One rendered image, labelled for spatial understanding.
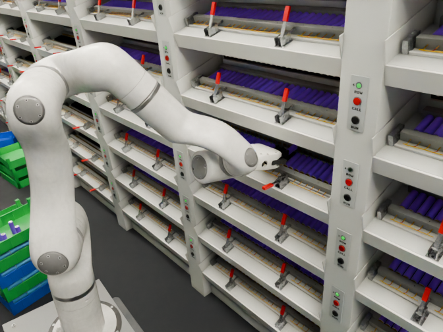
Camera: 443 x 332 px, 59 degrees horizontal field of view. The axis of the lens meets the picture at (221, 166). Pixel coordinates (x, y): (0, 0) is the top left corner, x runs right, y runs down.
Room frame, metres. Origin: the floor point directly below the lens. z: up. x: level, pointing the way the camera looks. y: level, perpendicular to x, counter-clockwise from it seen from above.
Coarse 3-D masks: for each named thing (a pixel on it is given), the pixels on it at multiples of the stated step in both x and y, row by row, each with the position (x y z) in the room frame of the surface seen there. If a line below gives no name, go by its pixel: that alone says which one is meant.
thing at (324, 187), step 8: (280, 168) 1.02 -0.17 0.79; (288, 168) 1.01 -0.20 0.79; (288, 176) 0.99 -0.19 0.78; (296, 176) 0.97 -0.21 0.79; (304, 176) 0.96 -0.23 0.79; (296, 184) 0.95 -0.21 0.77; (312, 184) 0.93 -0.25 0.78; (320, 184) 0.91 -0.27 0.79; (328, 184) 0.90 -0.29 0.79; (312, 192) 0.91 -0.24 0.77; (328, 192) 0.89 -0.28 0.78
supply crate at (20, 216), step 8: (16, 208) 1.56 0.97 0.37; (24, 208) 1.58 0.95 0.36; (0, 216) 1.51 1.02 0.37; (8, 216) 1.52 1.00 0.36; (16, 216) 1.55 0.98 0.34; (24, 216) 1.57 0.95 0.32; (0, 224) 1.49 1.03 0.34; (8, 224) 1.51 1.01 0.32; (16, 224) 1.51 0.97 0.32; (24, 224) 1.50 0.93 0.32; (0, 232) 1.45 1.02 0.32; (8, 232) 1.45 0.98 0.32; (24, 232) 1.38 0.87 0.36; (8, 240) 1.33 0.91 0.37; (16, 240) 1.35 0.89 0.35; (24, 240) 1.37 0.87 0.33; (0, 248) 1.30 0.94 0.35; (8, 248) 1.32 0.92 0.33
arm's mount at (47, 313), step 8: (96, 280) 1.04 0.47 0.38; (104, 288) 1.01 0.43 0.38; (104, 296) 0.97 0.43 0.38; (48, 304) 0.94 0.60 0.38; (112, 304) 0.93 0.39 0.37; (32, 312) 0.91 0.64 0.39; (40, 312) 0.91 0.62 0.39; (48, 312) 0.91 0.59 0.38; (56, 312) 0.91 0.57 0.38; (120, 312) 0.90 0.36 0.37; (16, 320) 0.88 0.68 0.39; (24, 320) 0.88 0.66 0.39; (32, 320) 0.88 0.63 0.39; (40, 320) 0.88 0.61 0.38; (48, 320) 0.88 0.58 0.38; (56, 320) 0.87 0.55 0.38; (120, 320) 0.87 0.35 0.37; (8, 328) 0.85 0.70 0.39; (16, 328) 0.85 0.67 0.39; (24, 328) 0.85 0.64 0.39; (32, 328) 0.85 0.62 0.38; (40, 328) 0.85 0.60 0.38; (48, 328) 0.85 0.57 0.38; (120, 328) 0.84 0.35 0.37; (128, 328) 0.84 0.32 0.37
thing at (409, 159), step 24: (432, 96) 0.84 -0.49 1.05; (408, 120) 0.84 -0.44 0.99; (432, 120) 0.81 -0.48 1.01; (384, 144) 0.78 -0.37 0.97; (408, 144) 0.76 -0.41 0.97; (432, 144) 0.73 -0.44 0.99; (384, 168) 0.73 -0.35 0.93; (408, 168) 0.69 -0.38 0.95; (432, 168) 0.68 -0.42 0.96; (432, 192) 0.66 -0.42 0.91
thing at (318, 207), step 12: (276, 144) 1.17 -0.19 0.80; (240, 180) 1.09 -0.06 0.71; (252, 180) 1.04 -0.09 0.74; (264, 180) 1.01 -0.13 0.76; (264, 192) 1.01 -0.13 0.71; (276, 192) 0.97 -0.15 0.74; (288, 192) 0.94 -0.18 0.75; (300, 192) 0.93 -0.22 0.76; (288, 204) 0.94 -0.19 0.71; (300, 204) 0.90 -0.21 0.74; (312, 204) 0.87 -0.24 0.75; (324, 204) 0.86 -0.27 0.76; (312, 216) 0.88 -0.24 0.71; (324, 216) 0.84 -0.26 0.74
